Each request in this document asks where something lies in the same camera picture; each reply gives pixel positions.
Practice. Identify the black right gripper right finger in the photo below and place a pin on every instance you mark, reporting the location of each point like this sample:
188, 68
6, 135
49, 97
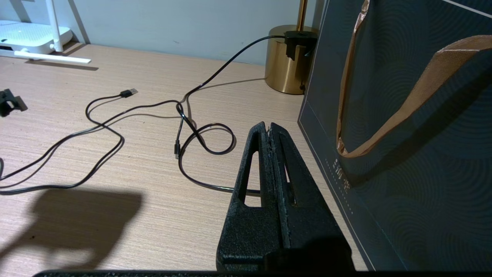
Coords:
315, 238

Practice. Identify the brass desk lamp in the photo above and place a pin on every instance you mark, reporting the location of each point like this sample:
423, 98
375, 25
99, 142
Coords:
284, 73

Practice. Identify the white router with antennas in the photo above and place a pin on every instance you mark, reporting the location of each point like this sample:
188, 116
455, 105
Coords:
27, 38

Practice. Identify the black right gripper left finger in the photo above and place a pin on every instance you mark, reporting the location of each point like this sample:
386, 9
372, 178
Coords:
246, 238

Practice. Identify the small black clip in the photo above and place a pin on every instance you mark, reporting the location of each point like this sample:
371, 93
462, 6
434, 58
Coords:
9, 102

